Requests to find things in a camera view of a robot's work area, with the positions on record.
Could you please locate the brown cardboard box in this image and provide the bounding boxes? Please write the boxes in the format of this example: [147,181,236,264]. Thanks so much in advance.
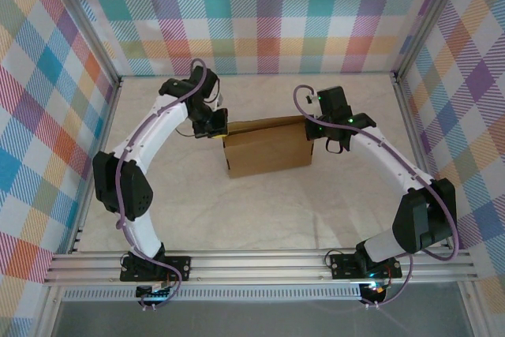
[222,114,315,179]

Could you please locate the circuit board with orange part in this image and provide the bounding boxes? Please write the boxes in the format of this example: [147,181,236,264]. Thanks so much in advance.
[361,281,390,302]

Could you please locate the green-lit circuit board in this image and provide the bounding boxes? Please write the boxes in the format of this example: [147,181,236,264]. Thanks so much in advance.
[135,283,173,301]

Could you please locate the aluminium side rail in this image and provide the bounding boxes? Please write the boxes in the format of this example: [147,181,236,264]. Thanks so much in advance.
[67,76,124,255]
[392,72,453,251]

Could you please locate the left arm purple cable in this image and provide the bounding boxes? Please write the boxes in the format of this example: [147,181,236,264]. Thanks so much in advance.
[115,58,210,312]

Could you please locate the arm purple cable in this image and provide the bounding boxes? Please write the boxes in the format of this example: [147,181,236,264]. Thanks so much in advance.
[294,84,461,309]
[115,58,210,312]

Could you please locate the long aluminium mounting rail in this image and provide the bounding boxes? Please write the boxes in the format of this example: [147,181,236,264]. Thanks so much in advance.
[42,250,479,286]

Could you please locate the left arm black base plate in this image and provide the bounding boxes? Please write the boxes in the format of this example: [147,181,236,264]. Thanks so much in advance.
[119,255,193,283]

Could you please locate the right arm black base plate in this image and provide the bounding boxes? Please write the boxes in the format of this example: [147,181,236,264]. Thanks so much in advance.
[328,252,403,281]

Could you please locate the aluminium corner post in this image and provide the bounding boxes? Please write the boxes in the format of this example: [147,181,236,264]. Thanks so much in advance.
[41,0,123,85]
[392,0,474,84]

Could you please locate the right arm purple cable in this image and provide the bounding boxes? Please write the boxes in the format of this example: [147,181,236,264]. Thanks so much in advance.
[294,84,461,309]

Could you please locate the slotted grey cable duct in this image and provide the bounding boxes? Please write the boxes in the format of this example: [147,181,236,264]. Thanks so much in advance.
[62,287,363,302]

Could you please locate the aluminium frame leg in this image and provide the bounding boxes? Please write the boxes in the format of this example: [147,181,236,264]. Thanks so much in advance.
[457,283,488,337]
[33,284,66,337]

